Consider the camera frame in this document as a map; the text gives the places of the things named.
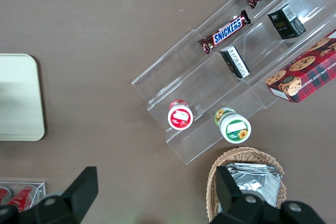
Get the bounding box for small black carton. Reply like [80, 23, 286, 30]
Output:
[219, 45, 251, 79]
[267, 3, 307, 40]

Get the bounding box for oval light wicker basket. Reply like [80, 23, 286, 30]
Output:
[206, 146, 285, 224]

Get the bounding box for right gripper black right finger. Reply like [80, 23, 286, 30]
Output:
[209, 165, 327, 224]

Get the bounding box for clear acrylic stepped shelf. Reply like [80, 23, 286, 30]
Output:
[131, 0, 336, 166]

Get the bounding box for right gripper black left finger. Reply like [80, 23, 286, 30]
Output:
[0, 166, 99, 224]

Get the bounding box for red-lidded white cup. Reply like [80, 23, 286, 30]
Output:
[167, 98, 194, 131]

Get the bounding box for green-lidded white cup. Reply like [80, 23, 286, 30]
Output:
[214, 106, 253, 144]

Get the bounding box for stacked aluminium foil trays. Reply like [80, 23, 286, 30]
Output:
[224, 163, 283, 208]

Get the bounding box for clear acrylic bottle rack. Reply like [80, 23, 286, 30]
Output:
[0, 180, 48, 210]

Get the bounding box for beige plastic tray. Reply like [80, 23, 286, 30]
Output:
[0, 53, 46, 142]

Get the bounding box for red tartan cookie box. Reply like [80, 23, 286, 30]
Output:
[265, 30, 336, 104]

